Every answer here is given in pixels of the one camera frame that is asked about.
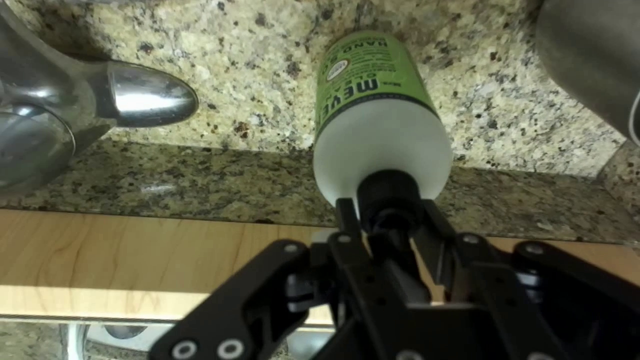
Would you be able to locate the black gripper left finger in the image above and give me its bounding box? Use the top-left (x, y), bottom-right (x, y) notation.
top-left (145, 197), bottom-right (427, 360)

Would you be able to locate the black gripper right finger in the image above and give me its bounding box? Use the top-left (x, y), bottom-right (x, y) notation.
top-left (405, 197), bottom-right (640, 360)

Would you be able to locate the green label spray bottle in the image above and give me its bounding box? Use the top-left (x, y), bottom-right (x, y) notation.
top-left (312, 28), bottom-right (455, 234)

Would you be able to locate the metal toothbrush cup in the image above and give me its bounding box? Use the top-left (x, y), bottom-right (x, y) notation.
top-left (532, 0), bottom-right (640, 147)

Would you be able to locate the chrome sink faucet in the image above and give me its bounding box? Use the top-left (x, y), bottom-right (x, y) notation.
top-left (0, 0), bottom-right (200, 196)

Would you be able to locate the wood framed wall mirror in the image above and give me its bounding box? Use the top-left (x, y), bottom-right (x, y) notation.
top-left (0, 207), bottom-right (640, 360)

